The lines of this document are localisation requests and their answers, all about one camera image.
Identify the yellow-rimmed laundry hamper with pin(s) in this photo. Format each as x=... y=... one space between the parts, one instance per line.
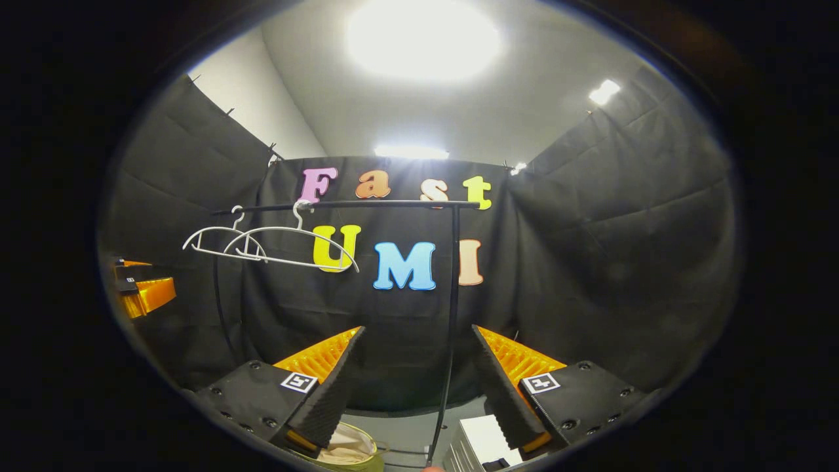
x=364 y=467

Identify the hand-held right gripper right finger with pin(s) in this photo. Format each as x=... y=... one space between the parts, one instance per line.
x=505 y=393

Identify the black metal clothes rack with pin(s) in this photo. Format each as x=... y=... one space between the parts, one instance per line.
x=393 y=204

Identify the black backdrop cloth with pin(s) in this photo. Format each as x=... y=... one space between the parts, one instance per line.
x=623 y=262

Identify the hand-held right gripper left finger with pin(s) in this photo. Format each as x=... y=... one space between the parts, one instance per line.
x=334 y=387

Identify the large bright ceiling light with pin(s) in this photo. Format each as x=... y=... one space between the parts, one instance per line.
x=423 y=39

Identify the cream collared shirt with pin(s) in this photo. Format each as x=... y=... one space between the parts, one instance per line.
x=347 y=449

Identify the white plastic box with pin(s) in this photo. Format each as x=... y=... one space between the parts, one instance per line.
x=482 y=439

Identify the ceiling light panel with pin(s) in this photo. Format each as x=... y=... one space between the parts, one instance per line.
x=411 y=152

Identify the small ceiling light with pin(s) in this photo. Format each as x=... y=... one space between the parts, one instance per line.
x=604 y=92

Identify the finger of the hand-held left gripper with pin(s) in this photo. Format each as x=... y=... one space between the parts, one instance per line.
x=154 y=295
x=133 y=275

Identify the white plastic clothes hanger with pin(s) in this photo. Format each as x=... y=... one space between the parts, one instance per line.
x=237 y=219
x=300 y=216

